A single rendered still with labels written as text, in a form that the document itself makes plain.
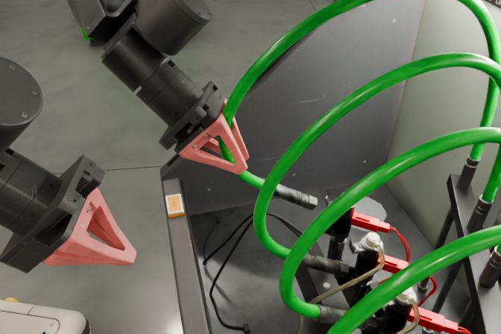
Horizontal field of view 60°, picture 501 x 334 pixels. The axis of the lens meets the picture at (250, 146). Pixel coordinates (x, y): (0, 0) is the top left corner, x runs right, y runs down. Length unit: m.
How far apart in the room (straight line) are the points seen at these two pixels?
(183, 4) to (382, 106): 0.64
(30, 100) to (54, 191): 0.09
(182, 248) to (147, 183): 1.60
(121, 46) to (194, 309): 0.43
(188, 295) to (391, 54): 0.60
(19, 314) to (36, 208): 1.30
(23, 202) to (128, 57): 0.19
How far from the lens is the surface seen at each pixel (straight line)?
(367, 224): 0.67
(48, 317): 1.64
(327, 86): 0.91
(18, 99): 0.34
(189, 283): 0.76
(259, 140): 0.93
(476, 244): 0.37
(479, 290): 0.63
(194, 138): 0.49
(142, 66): 0.49
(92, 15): 0.53
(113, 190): 2.40
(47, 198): 0.40
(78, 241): 0.40
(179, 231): 0.84
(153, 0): 0.49
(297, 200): 0.61
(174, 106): 0.49
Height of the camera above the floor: 1.57
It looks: 37 degrees down
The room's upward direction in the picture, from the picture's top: straight up
